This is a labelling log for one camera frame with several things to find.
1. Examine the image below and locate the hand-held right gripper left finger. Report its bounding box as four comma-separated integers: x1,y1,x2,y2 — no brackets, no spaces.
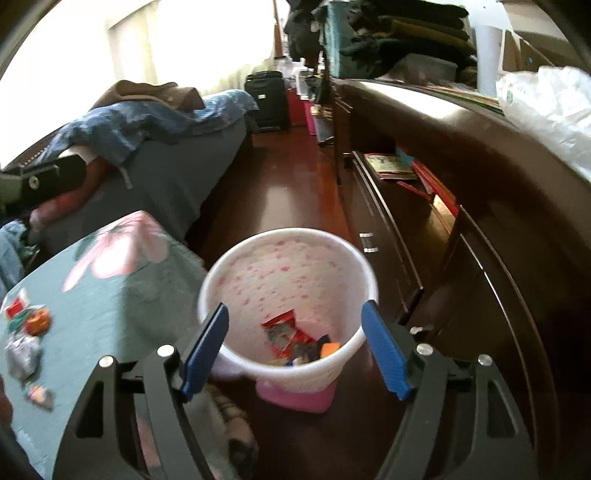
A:
58,302,230,480

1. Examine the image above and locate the brown blanket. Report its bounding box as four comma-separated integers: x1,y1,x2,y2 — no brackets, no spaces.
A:
90,80,206,112

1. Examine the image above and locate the small colourful wrapper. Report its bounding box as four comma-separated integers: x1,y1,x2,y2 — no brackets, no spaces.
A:
23,384,55,411

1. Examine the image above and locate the white plastic trash bin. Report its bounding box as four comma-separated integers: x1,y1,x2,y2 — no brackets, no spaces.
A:
198,227,380,414

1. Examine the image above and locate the white cardboard box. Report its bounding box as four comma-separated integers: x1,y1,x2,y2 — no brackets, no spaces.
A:
503,0,591,75

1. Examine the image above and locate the red snack packet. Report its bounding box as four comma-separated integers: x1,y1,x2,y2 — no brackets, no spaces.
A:
262,311,319,356

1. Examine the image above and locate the black jacket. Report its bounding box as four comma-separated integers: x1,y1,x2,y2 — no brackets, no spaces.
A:
283,0,331,61

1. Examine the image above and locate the plaid slipper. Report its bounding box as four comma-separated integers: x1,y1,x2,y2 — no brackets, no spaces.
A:
203,383,259,480

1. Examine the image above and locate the red book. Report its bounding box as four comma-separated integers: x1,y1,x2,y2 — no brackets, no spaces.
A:
397,159,460,217

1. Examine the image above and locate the dark wooden cabinet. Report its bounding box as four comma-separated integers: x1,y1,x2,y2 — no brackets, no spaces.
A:
323,76,591,480

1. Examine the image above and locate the dark striped bag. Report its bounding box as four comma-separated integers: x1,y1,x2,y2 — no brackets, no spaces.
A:
307,74,335,146

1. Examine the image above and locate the pink red folded quilt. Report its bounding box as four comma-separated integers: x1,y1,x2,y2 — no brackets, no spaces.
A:
28,159,112,232

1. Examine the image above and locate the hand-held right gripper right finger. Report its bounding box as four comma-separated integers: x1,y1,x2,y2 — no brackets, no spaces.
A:
361,300,541,480

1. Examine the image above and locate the small orange wrapper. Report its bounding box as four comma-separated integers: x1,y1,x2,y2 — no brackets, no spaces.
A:
25,307,52,335

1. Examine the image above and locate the dark folded clothes pile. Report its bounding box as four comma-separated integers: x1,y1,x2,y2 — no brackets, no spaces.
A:
346,0,478,79

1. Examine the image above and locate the green yellow book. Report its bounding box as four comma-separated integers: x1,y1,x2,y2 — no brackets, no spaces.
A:
364,153,419,182

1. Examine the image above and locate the crumpled silvery printed wrapper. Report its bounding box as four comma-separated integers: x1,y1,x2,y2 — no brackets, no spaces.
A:
4,335,43,380

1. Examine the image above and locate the white board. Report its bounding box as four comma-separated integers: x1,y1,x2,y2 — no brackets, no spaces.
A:
475,24,505,95

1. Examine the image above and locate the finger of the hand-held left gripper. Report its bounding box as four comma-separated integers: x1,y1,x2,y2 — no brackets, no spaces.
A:
0,154,88,215

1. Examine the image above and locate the clear plastic box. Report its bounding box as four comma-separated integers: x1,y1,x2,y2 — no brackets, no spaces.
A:
388,53,458,86

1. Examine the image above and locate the teal floral tablecloth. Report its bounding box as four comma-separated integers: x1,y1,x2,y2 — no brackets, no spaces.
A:
0,210,218,480

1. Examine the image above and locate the pale window curtain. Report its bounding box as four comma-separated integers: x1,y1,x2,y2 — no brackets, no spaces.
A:
108,0,278,93

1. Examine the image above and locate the white plastic bag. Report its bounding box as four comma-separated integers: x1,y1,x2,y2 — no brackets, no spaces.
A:
496,65,591,169

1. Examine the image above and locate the small red wrapper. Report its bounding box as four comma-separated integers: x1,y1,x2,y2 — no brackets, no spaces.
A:
6,295,31,319

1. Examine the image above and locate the black suitcase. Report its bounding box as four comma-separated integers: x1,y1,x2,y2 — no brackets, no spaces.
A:
244,71,291,132

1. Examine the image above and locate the stack of papers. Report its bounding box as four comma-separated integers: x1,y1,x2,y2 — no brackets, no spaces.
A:
406,80,506,115

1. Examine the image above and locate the blue fleece robe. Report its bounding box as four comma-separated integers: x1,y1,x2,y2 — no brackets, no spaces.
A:
0,222,28,287

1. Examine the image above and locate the bed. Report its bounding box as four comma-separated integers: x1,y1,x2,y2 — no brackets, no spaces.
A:
28,120,254,259

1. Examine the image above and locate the red box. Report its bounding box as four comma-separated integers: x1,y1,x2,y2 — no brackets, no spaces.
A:
286,88,308,127

